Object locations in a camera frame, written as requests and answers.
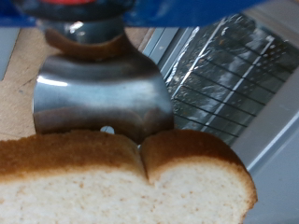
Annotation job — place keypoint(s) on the metal spatula with blue block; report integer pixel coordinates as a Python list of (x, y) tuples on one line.
[(102, 93)]

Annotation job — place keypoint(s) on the white bread slice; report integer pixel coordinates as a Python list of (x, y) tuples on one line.
[(124, 193)]

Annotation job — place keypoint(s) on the silver toaster oven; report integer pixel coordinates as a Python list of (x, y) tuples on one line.
[(274, 186)]

